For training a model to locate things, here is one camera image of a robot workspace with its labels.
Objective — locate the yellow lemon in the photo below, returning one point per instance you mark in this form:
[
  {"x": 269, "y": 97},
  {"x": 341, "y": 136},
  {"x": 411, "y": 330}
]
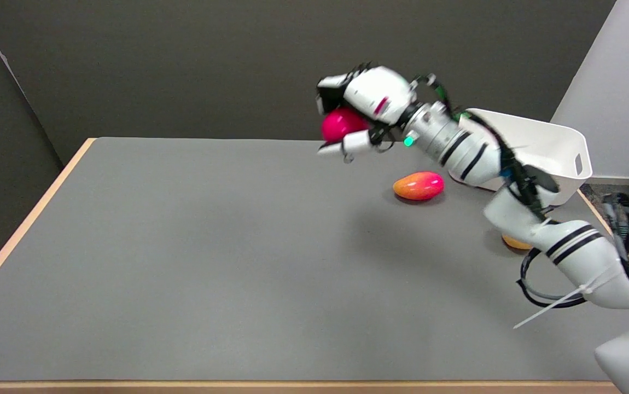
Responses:
[{"x": 515, "y": 242}]

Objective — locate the white zip tie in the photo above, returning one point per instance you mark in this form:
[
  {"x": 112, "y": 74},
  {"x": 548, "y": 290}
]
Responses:
[{"x": 552, "y": 306}]

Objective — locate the orange red mango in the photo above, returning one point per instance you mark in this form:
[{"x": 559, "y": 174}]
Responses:
[{"x": 418, "y": 185}]

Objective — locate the red pomegranate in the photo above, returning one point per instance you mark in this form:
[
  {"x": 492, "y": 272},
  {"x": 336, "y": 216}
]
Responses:
[{"x": 342, "y": 125}]

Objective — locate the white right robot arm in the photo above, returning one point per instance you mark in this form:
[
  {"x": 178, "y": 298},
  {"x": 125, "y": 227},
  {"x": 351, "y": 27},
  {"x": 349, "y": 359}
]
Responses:
[{"x": 539, "y": 219}]

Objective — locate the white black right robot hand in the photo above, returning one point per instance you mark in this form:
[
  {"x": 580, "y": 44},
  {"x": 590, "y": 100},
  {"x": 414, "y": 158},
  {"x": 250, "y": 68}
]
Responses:
[{"x": 372, "y": 104}]

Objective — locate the white plastic bin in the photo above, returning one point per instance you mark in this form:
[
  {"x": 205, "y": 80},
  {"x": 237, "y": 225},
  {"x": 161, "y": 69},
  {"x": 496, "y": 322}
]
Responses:
[{"x": 544, "y": 153}]

